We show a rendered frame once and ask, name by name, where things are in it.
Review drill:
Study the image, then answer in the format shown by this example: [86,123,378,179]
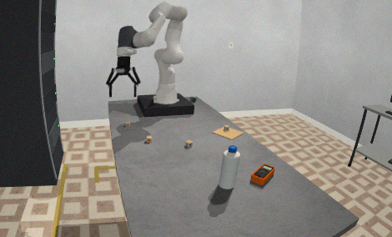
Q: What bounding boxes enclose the orange multimeter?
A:
[251,164,275,185]

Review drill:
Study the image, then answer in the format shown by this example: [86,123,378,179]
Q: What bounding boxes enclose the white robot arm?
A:
[117,2,188,104]

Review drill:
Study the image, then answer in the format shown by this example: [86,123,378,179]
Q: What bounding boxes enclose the white bottle with blue cap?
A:
[219,146,240,189]

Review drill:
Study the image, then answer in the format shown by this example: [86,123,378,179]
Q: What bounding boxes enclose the orange mat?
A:
[212,127,244,139]

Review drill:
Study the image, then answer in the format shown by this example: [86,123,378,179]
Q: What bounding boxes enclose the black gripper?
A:
[106,56,141,98]

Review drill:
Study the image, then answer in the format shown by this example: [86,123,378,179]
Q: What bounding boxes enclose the orange block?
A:
[186,140,193,148]

